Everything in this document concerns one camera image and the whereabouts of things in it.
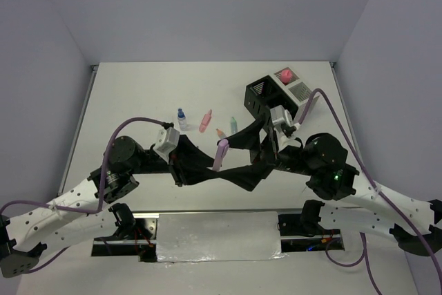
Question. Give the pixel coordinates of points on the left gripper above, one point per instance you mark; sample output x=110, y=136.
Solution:
x=190, y=169

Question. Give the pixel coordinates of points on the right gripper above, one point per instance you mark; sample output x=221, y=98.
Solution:
x=262, y=157

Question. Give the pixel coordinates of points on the purple highlighter pen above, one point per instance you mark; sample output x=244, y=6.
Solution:
x=222, y=148

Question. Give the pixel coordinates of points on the orange frosted marker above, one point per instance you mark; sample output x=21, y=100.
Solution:
x=221, y=134

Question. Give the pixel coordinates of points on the pink capped colourful tube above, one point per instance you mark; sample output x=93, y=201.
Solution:
x=286, y=76

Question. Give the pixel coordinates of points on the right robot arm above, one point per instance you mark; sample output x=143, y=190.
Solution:
x=347, y=198

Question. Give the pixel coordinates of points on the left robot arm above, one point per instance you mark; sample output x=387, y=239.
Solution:
x=94, y=208

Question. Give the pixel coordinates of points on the green highlighter pen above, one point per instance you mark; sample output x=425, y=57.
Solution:
x=233, y=125

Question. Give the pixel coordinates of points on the blue spray bottle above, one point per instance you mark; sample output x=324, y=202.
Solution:
x=181, y=118

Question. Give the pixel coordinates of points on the pink highlighter pen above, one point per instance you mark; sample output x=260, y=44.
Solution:
x=205, y=121

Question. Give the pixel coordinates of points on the black organizer container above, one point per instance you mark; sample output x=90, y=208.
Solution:
x=263, y=95

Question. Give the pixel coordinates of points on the white organizer container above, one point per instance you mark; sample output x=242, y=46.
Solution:
x=297, y=92

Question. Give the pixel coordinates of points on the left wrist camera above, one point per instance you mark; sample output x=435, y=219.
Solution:
x=167, y=141

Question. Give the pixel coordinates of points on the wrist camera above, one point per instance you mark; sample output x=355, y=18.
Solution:
x=283, y=124
x=167, y=141

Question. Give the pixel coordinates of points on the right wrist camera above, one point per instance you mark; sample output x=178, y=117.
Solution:
x=283, y=124

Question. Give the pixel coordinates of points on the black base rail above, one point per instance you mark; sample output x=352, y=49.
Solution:
x=142, y=243

